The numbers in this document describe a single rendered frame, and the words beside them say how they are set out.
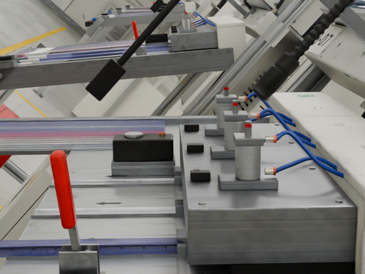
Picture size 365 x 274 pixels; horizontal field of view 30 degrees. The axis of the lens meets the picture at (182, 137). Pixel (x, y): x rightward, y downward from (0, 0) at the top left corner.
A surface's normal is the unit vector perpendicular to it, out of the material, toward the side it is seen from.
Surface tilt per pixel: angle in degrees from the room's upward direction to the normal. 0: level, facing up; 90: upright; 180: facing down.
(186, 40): 90
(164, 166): 90
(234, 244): 90
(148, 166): 90
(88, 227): 43
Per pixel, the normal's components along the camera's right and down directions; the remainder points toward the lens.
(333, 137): -0.01, -0.98
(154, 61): 0.02, 0.22
